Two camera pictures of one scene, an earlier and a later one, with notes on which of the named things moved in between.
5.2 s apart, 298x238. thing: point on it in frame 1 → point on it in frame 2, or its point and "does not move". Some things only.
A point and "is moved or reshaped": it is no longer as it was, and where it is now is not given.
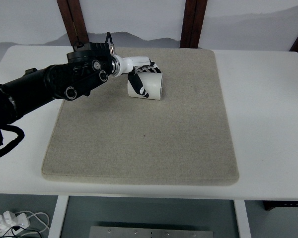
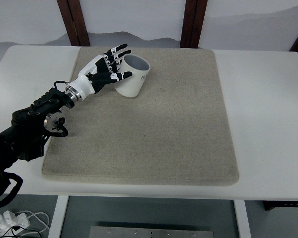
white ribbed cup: (152, 83) is moved or reshaped
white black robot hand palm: (129, 63) → (100, 72)
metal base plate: (152, 232) does not move
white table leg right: (242, 218) does not move
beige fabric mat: (106, 136) does not move
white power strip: (8, 225) does not move
